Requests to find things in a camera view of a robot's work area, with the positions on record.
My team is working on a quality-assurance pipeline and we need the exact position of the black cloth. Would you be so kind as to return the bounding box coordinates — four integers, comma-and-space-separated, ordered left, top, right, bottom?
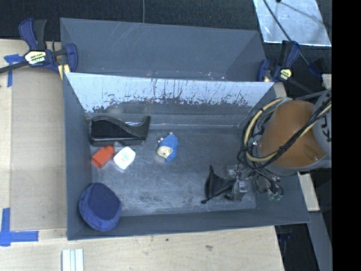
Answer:
200, 165, 236, 204

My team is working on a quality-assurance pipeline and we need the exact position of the grey metal bin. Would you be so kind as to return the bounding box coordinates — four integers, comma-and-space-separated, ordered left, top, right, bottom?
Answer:
59, 17, 311, 241

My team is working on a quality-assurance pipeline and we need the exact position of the blue toy animal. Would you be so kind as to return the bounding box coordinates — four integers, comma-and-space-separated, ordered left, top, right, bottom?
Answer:
156, 132, 181, 163

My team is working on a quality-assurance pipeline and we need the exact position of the small white bottle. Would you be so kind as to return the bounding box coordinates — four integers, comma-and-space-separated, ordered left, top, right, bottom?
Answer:
113, 146, 137, 171

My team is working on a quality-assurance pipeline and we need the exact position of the black stitched leather case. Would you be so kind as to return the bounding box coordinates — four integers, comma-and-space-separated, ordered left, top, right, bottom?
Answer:
89, 115, 151, 147

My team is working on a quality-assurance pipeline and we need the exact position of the red plastic block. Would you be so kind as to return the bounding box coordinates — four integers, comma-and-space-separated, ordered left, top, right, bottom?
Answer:
90, 145, 116, 170

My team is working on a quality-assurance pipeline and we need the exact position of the dark blue round cap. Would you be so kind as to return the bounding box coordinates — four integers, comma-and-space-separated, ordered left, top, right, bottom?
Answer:
78, 182, 123, 233

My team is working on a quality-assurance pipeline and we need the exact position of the pale wood flat board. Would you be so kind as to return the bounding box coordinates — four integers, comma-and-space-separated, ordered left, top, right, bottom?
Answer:
10, 68, 69, 231

